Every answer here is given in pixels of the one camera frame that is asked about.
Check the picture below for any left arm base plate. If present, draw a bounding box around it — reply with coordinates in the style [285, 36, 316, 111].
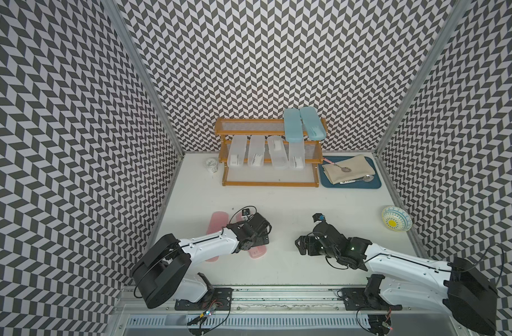
[175, 287, 233, 312]

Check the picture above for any wooden three-tier shelf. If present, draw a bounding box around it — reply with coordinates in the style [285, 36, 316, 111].
[215, 118, 323, 188]

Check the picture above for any beige folded cloth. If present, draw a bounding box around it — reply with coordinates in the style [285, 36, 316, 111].
[322, 155, 376, 185]

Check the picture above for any clear pencil case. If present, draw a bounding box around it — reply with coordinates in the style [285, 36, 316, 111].
[288, 141, 305, 170]
[227, 134, 247, 169]
[247, 135, 266, 168]
[267, 135, 289, 169]

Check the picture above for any pink pencil case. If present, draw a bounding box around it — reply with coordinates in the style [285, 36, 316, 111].
[233, 210, 267, 259]
[206, 211, 232, 263]

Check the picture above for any clear plastic cup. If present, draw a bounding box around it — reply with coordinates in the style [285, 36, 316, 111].
[205, 158, 219, 174]

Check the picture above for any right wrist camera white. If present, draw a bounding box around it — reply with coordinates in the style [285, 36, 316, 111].
[313, 213, 326, 223]

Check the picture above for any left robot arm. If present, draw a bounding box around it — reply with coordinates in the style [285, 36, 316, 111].
[131, 212, 272, 309]

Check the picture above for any metal spoon on tray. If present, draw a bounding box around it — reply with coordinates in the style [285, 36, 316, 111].
[340, 175, 374, 185]

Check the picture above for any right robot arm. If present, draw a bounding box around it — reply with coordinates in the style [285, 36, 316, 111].
[295, 214, 498, 335]

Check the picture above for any metal spoon pink handle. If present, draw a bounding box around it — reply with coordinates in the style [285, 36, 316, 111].
[323, 158, 351, 173]

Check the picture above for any yellow patterned bowl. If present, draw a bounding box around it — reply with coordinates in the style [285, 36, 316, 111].
[381, 206, 413, 232]

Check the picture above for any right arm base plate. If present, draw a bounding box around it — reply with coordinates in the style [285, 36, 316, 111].
[337, 287, 403, 312]

